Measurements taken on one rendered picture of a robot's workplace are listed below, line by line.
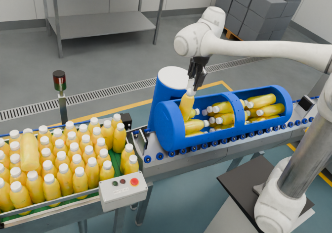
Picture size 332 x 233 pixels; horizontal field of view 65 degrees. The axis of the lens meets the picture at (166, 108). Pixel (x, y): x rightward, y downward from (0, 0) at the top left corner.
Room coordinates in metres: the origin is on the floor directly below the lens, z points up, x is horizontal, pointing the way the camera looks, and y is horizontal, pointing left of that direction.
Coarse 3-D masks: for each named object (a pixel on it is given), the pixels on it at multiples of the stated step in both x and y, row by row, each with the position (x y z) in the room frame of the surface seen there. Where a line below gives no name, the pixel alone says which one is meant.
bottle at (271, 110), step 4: (272, 104) 1.41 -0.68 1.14; (276, 104) 1.42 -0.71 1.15; (280, 104) 1.42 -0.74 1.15; (264, 108) 1.35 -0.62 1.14; (268, 108) 1.35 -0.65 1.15; (272, 108) 1.36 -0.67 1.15; (276, 108) 1.38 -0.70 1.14; (280, 108) 1.39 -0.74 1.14; (284, 108) 1.41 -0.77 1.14; (264, 112) 1.33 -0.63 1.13; (268, 112) 1.33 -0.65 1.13; (272, 112) 1.34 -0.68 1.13; (276, 112) 1.36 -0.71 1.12; (280, 112) 1.39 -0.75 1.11
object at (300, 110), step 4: (304, 96) 1.71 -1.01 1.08; (300, 100) 1.70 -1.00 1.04; (304, 100) 1.67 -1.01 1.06; (308, 100) 1.67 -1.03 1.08; (312, 100) 1.67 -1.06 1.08; (300, 104) 1.68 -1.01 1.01; (304, 104) 1.66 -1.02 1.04; (308, 104) 1.64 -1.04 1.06; (312, 104) 1.63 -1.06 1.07; (296, 108) 1.70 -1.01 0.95; (300, 108) 1.68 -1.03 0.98; (304, 108) 1.64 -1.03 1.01; (308, 108) 1.63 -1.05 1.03; (300, 112) 1.66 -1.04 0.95; (304, 112) 1.64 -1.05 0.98; (308, 112) 1.64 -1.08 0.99; (304, 116) 1.64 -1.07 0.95
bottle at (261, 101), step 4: (260, 96) 1.41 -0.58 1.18; (264, 96) 1.41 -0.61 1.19; (268, 96) 1.42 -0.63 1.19; (272, 96) 1.43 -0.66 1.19; (252, 100) 1.36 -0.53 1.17; (256, 100) 1.36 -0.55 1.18; (260, 100) 1.36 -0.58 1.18; (264, 100) 1.38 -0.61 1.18; (268, 100) 1.39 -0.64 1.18; (272, 100) 1.41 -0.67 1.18; (256, 104) 1.34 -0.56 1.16; (260, 104) 1.34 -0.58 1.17; (264, 104) 1.36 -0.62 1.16; (268, 104) 1.39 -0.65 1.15
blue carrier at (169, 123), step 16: (208, 96) 1.31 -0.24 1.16; (224, 96) 1.27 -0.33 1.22; (240, 96) 1.48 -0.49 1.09; (288, 96) 1.43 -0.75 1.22; (160, 112) 1.07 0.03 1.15; (176, 112) 1.01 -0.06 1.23; (240, 112) 1.17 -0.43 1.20; (288, 112) 1.35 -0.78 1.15; (160, 128) 1.03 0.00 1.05; (176, 128) 0.93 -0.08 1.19; (208, 128) 1.23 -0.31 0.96; (240, 128) 1.14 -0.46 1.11; (256, 128) 1.21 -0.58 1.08; (176, 144) 0.90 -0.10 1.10; (192, 144) 0.97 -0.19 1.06
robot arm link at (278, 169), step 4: (284, 160) 0.82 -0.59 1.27; (288, 160) 0.82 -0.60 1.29; (280, 164) 0.81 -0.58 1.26; (284, 164) 0.80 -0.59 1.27; (276, 168) 0.80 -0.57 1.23; (280, 168) 0.79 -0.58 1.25; (284, 168) 0.78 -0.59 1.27; (272, 172) 0.80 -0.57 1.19; (276, 172) 0.78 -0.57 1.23; (280, 172) 0.77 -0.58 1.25; (272, 176) 0.76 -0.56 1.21; (276, 176) 0.75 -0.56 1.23; (268, 180) 0.76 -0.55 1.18; (304, 192) 0.70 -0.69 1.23
